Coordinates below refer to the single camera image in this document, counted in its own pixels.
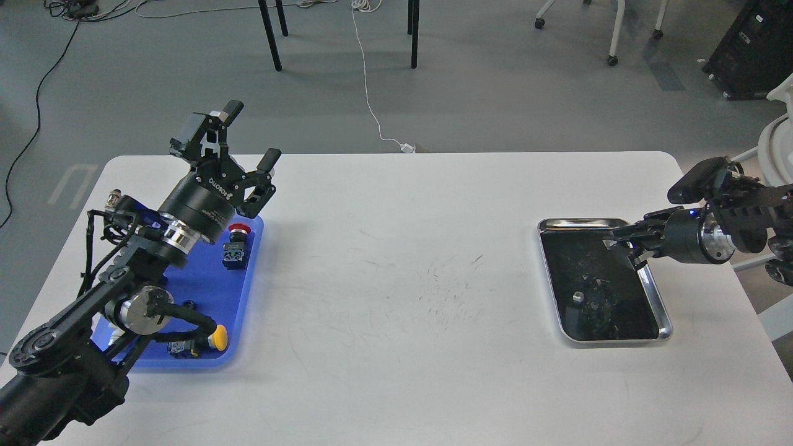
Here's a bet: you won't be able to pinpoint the white power cable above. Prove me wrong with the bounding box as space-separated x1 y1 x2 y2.
297 0 416 154

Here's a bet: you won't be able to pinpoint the white rolling chair base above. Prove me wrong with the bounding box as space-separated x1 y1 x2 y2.
534 0 670 67

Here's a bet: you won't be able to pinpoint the blue plastic tray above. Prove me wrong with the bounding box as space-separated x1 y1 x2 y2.
89 212 265 370

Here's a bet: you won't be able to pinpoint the yellow push button switch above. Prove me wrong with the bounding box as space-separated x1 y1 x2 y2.
166 325 229 359

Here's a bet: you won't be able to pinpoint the red emergency stop button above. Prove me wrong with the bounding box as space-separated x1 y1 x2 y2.
222 223 252 270

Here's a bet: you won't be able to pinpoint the black Robotiq gripper image left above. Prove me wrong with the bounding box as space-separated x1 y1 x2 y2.
159 100 281 243

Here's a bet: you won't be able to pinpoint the black equipment case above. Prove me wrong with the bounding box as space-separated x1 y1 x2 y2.
702 1 792 100

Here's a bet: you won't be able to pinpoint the black floor cable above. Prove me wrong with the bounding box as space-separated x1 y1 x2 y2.
0 0 273 230

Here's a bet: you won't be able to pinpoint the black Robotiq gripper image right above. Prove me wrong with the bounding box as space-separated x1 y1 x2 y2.
603 208 706 271

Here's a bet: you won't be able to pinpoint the black table legs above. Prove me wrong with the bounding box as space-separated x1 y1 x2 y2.
257 0 421 72

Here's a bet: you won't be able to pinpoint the silver metal tray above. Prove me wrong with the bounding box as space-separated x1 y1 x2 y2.
538 218 673 348

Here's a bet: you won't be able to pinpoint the white chair right edge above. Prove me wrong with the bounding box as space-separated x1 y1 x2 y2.
735 75 792 284

